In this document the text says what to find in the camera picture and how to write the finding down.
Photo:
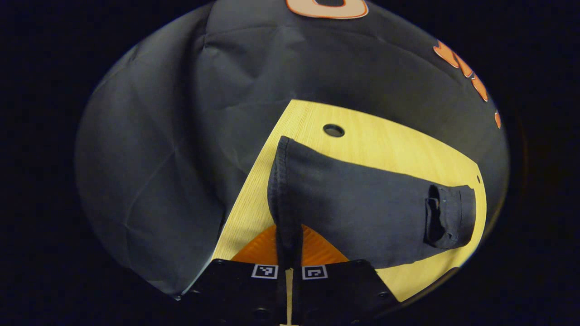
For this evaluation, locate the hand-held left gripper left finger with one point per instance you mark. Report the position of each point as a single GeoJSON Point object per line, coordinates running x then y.
{"type": "Point", "coordinates": [244, 294]}

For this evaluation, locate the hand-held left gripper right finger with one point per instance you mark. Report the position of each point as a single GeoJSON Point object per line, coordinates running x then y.
{"type": "Point", "coordinates": [335, 294]}

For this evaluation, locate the dark jeans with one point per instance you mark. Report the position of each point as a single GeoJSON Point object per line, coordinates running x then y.
{"type": "Point", "coordinates": [353, 213]}

